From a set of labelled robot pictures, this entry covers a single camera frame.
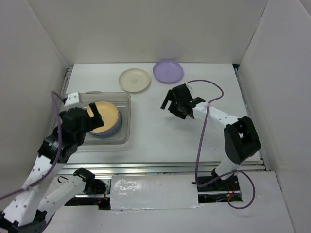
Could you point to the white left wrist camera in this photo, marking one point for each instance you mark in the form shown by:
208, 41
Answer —
73, 101

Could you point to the orange plate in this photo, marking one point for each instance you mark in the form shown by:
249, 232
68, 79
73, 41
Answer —
106, 109

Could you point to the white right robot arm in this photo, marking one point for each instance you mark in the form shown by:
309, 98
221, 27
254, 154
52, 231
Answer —
240, 136

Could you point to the aluminium rail frame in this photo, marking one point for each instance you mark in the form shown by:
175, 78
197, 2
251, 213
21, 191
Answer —
161, 142

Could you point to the cream plate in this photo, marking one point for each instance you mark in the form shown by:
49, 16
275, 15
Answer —
134, 80

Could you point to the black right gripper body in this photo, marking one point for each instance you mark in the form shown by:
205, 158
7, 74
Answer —
179, 103

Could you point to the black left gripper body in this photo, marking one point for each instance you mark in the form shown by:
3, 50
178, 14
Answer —
81, 137

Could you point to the purple plate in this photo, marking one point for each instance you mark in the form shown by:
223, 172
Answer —
111, 120
168, 71

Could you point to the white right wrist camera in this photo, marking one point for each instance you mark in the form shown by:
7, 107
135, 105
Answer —
189, 87

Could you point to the white cover panel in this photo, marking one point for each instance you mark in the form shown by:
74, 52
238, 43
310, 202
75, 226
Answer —
153, 192

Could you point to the pink plate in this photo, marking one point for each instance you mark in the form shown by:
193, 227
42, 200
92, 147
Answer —
106, 126

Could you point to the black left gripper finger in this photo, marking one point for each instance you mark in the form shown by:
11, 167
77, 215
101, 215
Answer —
89, 127
97, 118

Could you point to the clear plastic bin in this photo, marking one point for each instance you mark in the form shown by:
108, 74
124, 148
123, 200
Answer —
123, 102

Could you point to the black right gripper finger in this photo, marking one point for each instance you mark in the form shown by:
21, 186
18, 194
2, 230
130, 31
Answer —
169, 97
173, 109

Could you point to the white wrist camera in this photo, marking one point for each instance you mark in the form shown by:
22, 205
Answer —
189, 87
73, 101

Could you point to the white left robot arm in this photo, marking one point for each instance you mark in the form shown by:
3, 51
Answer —
31, 209

